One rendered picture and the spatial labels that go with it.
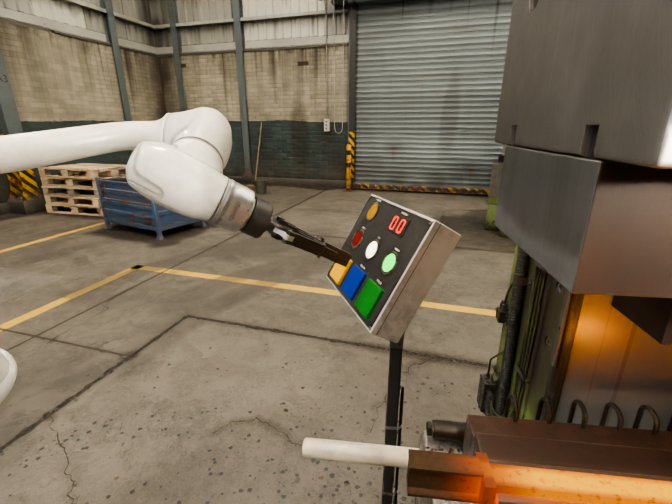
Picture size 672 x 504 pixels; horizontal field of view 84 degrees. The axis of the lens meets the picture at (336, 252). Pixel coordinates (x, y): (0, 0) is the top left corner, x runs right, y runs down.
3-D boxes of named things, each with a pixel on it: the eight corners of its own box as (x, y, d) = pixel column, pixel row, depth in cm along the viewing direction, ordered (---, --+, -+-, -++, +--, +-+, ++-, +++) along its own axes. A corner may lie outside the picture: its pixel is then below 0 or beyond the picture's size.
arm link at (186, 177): (224, 196, 62) (237, 155, 71) (125, 150, 55) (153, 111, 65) (201, 237, 68) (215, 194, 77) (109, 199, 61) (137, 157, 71)
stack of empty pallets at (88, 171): (43, 212, 623) (32, 167, 600) (90, 202, 703) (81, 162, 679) (102, 217, 589) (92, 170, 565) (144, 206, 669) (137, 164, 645)
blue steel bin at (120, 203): (102, 228, 526) (92, 177, 502) (153, 216, 592) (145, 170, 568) (159, 240, 471) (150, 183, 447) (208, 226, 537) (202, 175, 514)
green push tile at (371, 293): (365, 318, 83) (381, 290, 81) (353, 304, 90) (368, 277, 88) (371, 321, 84) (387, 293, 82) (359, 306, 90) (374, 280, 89)
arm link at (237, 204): (208, 227, 65) (239, 241, 68) (230, 181, 64) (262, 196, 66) (208, 216, 73) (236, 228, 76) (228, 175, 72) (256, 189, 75)
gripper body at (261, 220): (236, 225, 75) (277, 243, 79) (240, 236, 68) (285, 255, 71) (253, 192, 74) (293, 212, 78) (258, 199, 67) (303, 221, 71)
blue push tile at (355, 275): (349, 299, 91) (364, 273, 90) (339, 287, 98) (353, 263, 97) (355, 302, 92) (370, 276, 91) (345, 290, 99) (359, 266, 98)
